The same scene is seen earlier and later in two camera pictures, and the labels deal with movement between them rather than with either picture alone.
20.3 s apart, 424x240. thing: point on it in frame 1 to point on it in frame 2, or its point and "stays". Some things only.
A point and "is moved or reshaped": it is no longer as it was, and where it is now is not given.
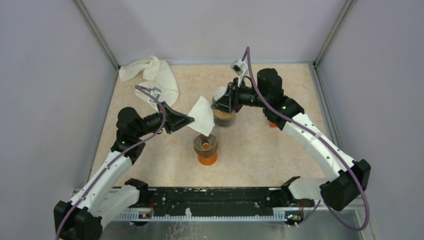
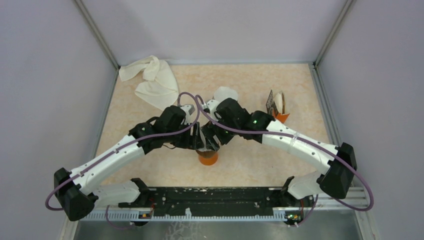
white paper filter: x=202 y=114 is moved or reshaped
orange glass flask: x=208 y=161 stays
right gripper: x=230 y=101 to x=209 y=130
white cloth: x=153 y=73 stays
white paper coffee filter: x=220 y=92 stays
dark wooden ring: x=206 y=154 stays
